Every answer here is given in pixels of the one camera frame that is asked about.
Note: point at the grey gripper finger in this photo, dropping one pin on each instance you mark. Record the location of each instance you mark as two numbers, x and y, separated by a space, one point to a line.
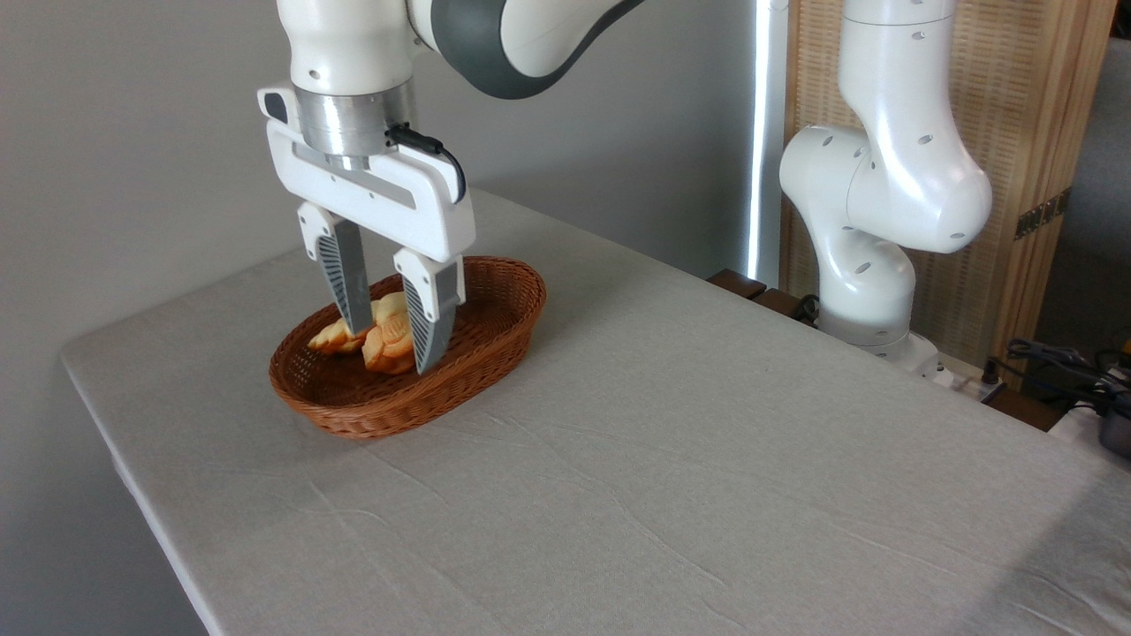
433 300
349 274

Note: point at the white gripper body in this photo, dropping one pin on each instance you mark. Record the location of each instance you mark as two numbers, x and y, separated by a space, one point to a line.
398 208

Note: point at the long braided bread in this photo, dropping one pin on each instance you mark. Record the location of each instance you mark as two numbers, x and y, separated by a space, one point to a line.
389 340

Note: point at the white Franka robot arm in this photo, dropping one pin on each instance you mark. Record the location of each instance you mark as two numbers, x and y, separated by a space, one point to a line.
901 177

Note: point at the round scalloped bread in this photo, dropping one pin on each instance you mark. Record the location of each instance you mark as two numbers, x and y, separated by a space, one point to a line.
331 340

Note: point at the brown oval wicker basket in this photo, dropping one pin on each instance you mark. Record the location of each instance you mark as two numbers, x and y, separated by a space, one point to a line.
345 411

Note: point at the grey tablecloth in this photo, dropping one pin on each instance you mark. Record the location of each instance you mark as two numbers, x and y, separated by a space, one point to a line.
707 486

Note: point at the white vertical light strip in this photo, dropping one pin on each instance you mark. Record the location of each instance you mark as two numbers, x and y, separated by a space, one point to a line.
767 132

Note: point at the metal screen hinge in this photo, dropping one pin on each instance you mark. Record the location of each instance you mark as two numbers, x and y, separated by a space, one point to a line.
1043 214

